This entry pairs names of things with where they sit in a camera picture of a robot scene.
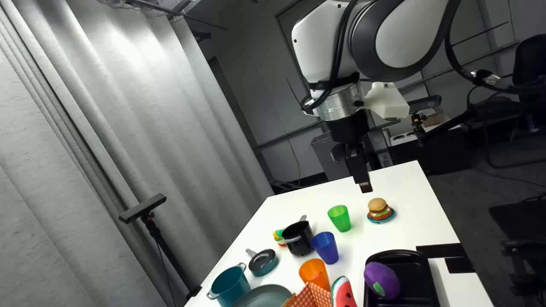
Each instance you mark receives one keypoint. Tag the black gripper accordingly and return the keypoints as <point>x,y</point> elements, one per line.
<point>346,133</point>

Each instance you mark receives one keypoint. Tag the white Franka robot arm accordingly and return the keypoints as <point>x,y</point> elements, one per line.
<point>317,39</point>

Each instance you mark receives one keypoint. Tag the black toy pot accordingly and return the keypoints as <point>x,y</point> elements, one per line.
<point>298,235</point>

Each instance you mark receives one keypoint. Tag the black plastic plate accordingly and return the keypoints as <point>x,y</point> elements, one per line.
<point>414,278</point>

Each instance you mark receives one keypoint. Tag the grey-teal plate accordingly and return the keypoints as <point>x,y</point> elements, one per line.
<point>261,298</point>

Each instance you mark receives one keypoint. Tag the teal toy pot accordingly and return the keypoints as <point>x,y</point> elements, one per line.
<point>230,283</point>

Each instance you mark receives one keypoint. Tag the toy burger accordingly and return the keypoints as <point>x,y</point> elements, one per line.
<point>377,208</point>

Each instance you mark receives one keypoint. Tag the green plastic cup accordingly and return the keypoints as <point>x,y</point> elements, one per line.
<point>339,218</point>

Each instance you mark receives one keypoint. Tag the blue plastic cup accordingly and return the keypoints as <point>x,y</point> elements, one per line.
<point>324,249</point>

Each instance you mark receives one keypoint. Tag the dark office desk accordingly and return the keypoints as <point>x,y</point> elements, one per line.
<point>448,141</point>

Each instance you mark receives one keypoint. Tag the green yellow toy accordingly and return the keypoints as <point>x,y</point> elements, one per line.
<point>278,233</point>

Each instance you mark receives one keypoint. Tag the orange plastic cup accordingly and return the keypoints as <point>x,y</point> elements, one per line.
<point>314,273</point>

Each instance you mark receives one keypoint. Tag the large black tape patch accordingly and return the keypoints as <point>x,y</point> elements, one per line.
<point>440,250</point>

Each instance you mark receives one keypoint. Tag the toy watermelon slice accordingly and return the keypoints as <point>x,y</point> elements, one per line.
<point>343,291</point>

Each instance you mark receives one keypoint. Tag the small teal toy pan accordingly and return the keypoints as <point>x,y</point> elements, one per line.
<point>263,262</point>

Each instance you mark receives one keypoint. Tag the orange checkered basket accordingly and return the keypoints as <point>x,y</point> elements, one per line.
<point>310,296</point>

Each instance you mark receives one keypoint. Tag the small black tape patch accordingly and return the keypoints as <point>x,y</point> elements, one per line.
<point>459,264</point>

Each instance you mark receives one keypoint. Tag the black equipment cart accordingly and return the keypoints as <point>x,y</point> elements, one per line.
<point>522,249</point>

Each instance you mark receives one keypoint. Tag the black office chair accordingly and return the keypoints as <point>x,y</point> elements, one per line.
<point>530,61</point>

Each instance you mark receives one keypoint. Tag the black tripod stand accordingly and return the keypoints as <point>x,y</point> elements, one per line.
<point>164,249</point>

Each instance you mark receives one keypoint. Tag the white curtain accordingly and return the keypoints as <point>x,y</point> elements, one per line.
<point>85,112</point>

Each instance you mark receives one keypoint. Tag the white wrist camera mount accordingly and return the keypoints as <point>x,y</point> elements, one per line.
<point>385,102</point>

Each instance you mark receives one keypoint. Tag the black camera bar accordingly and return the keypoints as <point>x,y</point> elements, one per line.
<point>141,206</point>

